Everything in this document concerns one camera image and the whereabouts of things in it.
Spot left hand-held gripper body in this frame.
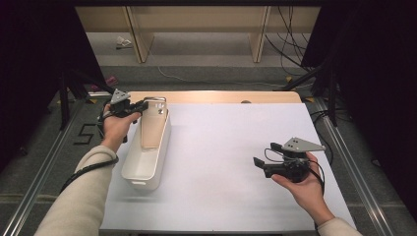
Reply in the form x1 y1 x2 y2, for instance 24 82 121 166
103 88 136 119

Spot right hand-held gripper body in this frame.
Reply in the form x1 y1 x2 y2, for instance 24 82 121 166
263 137 327 184

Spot beige phone case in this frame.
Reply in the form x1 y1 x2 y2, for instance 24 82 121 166
140 99 169 149

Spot white plastic storage box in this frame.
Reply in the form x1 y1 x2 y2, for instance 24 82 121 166
120 104 172 192

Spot person's left hand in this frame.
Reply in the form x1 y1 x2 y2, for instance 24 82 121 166
99 102 143 153

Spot person's right hand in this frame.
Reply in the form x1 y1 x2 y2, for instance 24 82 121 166
270 151 336 227

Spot pink packet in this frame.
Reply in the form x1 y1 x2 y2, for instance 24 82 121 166
89 75 119 93

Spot white table mat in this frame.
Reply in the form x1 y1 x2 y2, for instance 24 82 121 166
98 102 358 232

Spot black metal stand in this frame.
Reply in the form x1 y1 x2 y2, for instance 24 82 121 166
58 69 127 132
281 63 339 128

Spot crumpled white paper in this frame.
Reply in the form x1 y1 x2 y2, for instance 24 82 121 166
115 35 133 50

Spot dark curtain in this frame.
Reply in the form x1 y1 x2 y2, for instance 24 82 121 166
0 0 106 173
300 0 417 224

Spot wooden shelf unit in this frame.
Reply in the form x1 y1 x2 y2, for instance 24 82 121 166
74 5 322 64

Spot right hand-held gripper cable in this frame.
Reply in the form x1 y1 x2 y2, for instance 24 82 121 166
264 147 327 197

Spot hand-held gripper cable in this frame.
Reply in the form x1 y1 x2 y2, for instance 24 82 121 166
264 147 327 197
59 103 120 195

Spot black floor cable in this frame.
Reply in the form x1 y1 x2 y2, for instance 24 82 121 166
309 108 354 167

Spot aluminium floor rail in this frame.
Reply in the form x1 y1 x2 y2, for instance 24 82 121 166
313 97 395 236
0 97 89 236

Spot left hand-held gripper cable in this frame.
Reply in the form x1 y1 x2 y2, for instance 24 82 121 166
59 103 120 195

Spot bundle of black cables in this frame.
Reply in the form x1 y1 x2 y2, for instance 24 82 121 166
265 5 317 77

